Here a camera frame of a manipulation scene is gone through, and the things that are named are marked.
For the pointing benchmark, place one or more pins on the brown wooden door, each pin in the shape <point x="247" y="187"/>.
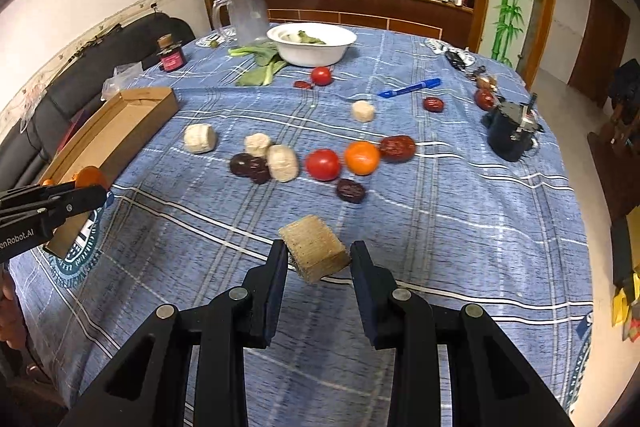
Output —
<point x="600" y="42"/>

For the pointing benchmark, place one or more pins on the green leaves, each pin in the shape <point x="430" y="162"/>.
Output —
<point x="306" y="38"/>

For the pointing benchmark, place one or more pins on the black sofa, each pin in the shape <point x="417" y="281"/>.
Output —
<point x="125" y="42"/>

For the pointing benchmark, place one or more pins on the small flat red date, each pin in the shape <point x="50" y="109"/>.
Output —
<point x="302" y="84"/>

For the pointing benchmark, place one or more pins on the yellow and black items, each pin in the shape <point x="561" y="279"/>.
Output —
<point x="627" y="272"/>

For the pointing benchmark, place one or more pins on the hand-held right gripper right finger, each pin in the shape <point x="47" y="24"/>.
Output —
<point x="367" y="307"/>

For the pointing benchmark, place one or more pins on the small red tomato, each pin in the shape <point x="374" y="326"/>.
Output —
<point x="321" y="76"/>

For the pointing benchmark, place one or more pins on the blue plaid tablecloth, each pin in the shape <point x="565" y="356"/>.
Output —
<point x="450" y="232"/>

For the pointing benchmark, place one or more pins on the green bok choy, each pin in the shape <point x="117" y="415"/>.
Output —
<point x="260" y="74"/>
<point x="252" y="51"/>

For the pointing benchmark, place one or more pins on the brown cardboard box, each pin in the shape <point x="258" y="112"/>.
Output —
<point x="125" y="117"/>

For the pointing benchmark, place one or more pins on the dark purple plum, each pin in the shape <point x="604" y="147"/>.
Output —
<point x="240" y="164"/>
<point x="262" y="174"/>
<point x="350" y="190"/>

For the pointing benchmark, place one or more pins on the white bowl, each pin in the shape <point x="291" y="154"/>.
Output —
<point x="311" y="52"/>

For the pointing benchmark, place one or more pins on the dark jar with red label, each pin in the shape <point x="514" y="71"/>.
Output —
<point x="170" y="56"/>

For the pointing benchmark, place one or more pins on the tan rectangular fibrous block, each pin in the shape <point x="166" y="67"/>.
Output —
<point x="314" y="247"/>

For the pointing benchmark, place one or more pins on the small clear plastic bag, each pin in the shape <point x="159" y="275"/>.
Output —
<point x="120" y="79"/>

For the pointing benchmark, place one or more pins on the large red date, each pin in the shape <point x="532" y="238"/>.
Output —
<point x="397" y="148"/>

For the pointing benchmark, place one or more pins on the clear glass pitcher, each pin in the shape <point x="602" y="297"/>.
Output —
<point x="245" y="14"/>

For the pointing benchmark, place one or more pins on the blue marker pen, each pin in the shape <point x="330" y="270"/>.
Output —
<point x="409" y="88"/>

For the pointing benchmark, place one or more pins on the white cylindrical chunk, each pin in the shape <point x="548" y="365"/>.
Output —
<point x="200" y="138"/>
<point x="283" y="163"/>
<point x="363" y="111"/>
<point x="257" y="144"/>

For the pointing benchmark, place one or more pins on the dark wooden furniture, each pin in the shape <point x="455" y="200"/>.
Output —
<point x="620" y="142"/>

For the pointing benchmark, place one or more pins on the person's left hand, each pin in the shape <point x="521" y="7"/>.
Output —
<point x="7" y="312"/>

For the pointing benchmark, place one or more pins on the large red tomato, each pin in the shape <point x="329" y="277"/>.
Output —
<point x="323" y="164"/>

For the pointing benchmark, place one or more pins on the orange mandarin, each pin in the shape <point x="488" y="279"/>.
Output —
<point x="362" y="157"/>
<point x="92" y="177"/>

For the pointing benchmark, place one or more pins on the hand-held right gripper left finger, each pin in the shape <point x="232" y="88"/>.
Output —
<point x="274" y="297"/>

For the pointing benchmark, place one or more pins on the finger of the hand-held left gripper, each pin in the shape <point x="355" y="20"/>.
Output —
<point x="75" y="203"/>

